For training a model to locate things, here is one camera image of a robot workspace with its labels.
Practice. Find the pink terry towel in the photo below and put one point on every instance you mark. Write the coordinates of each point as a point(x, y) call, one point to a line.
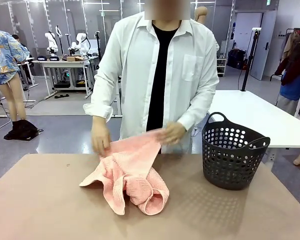
point(130, 172)

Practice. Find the person's left hand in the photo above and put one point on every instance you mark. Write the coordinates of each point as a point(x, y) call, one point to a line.
point(173, 132)

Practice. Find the black tripod stand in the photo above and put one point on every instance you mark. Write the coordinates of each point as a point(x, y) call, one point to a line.
point(250, 60)

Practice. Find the person's right forearm white sleeve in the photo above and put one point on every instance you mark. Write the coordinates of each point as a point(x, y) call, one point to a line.
point(100, 100)

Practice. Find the person's left forearm white sleeve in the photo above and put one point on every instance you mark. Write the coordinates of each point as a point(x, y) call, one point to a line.
point(200, 107)

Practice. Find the black perforated laundry basket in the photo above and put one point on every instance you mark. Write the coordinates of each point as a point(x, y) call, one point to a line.
point(230, 160)

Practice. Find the large white table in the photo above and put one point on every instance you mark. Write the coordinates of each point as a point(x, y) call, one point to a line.
point(252, 112)

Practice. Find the flat cardboard box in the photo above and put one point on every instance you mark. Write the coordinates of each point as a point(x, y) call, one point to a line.
point(73, 58)

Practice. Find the clothes rack with garments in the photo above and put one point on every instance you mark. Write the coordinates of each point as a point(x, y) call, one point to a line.
point(296, 62)

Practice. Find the person in white shirt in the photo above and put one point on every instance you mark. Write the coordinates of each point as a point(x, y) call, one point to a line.
point(140, 75)

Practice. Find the black clothes pile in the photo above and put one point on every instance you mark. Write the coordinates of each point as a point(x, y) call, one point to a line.
point(21, 131)

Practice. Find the mannequin in floral shirt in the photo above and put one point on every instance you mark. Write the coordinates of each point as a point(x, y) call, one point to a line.
point(2, 55)

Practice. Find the black printed cap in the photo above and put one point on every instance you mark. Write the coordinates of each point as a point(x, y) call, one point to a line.
point(54, 58)
point(41, 58)

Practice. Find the white shelf cart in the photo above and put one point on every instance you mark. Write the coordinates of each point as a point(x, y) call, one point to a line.
point(221, 66)

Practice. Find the person's right hand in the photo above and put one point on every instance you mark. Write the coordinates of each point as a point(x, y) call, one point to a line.
point(100, 136)

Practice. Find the black luggage bag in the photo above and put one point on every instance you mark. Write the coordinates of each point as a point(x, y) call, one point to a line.
point(236, 58)

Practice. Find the small white robot arm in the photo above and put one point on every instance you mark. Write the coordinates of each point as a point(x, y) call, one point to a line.
point(51, 42)
point(80, 43)

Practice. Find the seated person in dark top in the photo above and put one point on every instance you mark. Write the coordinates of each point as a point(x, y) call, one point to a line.
point(18, 41)

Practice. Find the bare beige mannequin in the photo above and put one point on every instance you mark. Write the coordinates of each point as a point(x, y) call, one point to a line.
point(201, 13)

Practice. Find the white desk with robots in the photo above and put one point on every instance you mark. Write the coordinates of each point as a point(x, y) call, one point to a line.
point(65, 63)

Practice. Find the grey door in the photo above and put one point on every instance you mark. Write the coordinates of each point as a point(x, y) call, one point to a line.
point(262, 45)

